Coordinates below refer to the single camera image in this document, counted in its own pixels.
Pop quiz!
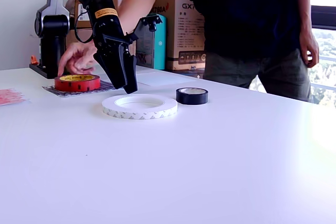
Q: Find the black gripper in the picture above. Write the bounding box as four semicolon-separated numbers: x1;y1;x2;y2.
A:
91;15;139;95

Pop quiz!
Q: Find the white tape roll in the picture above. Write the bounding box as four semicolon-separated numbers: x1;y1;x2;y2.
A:
101;93;179;121

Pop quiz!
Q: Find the red tape roll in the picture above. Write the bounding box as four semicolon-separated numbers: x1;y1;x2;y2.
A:
54;73;102;93

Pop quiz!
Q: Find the person's left forearm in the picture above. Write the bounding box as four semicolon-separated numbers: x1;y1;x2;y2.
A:
286;0;313;36

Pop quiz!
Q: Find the black tape roll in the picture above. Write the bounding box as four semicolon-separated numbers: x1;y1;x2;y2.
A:
175;87;209;105

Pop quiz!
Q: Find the person's right hand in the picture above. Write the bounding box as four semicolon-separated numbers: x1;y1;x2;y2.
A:
57;40;98;77

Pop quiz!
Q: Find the person's left hand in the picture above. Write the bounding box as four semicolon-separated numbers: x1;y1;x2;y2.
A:
299;29;320;69

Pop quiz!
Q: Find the blank white paper sheet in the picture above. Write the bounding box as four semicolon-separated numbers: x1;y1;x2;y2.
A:
132;71;196;87

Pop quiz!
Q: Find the teal carton box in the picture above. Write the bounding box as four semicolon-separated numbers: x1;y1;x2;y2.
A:
135;13;168;70

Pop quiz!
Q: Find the cardboard box blue logo print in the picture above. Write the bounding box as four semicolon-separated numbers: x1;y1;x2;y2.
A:
65;28;137;65

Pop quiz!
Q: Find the cardboard box white shipping label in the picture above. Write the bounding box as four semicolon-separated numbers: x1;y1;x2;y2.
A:
74;0;120;29

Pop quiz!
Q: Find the tall cardboard box GX760A print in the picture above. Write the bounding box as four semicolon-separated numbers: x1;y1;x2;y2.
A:
125;0;208;71

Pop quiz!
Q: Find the black scribbled paper sheet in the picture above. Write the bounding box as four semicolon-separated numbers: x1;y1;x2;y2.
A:
41;78;118;98

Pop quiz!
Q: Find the grey plastic bag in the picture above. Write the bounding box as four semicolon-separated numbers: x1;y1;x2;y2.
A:
64;0;77;16

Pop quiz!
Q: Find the red scribbled paper sheet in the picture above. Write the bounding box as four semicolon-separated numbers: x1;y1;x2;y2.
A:
0;89;32;107

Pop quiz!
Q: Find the person in olive shorts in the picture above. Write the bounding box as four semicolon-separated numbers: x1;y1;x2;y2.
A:
181;0;314;103

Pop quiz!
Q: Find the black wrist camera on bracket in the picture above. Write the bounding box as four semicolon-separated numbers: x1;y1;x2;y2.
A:
123;15;164;41

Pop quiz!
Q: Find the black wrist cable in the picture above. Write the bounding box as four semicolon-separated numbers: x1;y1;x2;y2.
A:
74;3;95;44

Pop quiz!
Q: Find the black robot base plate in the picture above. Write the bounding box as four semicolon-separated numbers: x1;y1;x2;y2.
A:
28;62;65;80

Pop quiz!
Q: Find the dark metal window frame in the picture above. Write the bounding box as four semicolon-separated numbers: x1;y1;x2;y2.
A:
311;5;336;91

